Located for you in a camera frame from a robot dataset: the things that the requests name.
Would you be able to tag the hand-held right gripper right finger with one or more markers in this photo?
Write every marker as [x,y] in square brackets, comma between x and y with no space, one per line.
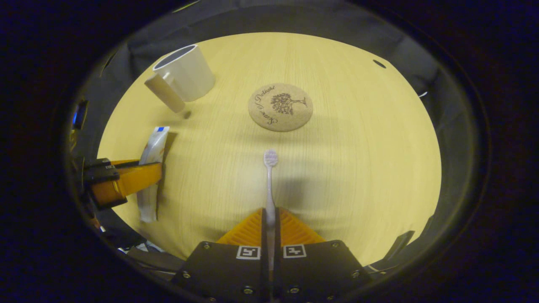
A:
[278,261]

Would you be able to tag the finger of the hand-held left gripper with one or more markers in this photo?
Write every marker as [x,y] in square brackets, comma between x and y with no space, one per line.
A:
[101,170]
[130,179]

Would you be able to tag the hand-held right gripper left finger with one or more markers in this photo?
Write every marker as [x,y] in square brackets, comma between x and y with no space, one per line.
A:
[264,252]

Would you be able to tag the white toothpaste tube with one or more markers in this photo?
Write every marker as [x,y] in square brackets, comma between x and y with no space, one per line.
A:
[153,147]

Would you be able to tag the pale pink toothbrush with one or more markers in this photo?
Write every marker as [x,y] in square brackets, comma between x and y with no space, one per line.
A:
[269,189]

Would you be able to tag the white cup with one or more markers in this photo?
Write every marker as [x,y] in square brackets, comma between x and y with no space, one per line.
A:
[191,78]

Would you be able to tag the round cork coaster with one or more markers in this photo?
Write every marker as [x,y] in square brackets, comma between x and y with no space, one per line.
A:
[281,107]

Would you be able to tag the black backdrop cloth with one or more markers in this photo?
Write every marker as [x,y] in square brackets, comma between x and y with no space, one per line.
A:
[294,21]

